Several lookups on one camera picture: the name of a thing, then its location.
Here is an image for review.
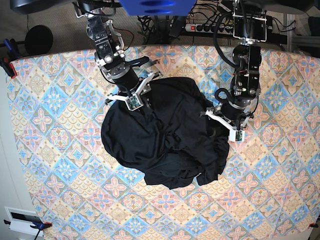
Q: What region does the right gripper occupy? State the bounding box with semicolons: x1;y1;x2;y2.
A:
105;67;160;110

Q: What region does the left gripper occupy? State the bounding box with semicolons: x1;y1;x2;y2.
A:
200;98;254;138

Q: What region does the black t-shirt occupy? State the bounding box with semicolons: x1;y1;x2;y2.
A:
101;77;230;189

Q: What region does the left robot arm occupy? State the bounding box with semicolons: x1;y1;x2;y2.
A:
205;0;267;142

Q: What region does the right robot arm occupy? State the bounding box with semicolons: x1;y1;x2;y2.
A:
72;0;160;111

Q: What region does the patterned tablecloth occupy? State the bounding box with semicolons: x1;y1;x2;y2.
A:
6;50;320;240

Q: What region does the white power strip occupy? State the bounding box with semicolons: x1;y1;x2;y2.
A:
184;23;234;35

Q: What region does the black round stool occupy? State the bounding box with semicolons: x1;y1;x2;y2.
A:
24;25;53;56

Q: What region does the red clamp lower right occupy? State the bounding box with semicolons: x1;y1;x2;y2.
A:
308;223;319;228

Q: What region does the red black clamp left edge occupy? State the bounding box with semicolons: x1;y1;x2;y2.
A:
0;57;17;79

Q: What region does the blue clamp upper left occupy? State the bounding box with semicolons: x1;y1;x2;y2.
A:
3;38;21;59

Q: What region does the blue clamp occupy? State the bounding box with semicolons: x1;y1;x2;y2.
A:
3;38;21;59
3;219;53;240

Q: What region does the blue clamp lower left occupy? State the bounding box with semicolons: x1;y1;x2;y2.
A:
3;219;53;240

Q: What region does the white floor outlet box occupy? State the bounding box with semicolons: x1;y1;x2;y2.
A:
4;206;41;236

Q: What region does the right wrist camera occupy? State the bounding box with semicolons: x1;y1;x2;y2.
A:
125;95;143;111

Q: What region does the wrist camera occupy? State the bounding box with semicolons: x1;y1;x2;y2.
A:
125;95;143;111
228;129;245;142

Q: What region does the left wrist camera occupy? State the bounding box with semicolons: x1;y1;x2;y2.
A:
228;129;245;142

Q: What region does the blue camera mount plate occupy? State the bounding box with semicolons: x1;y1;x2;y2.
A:
119;0;196;16

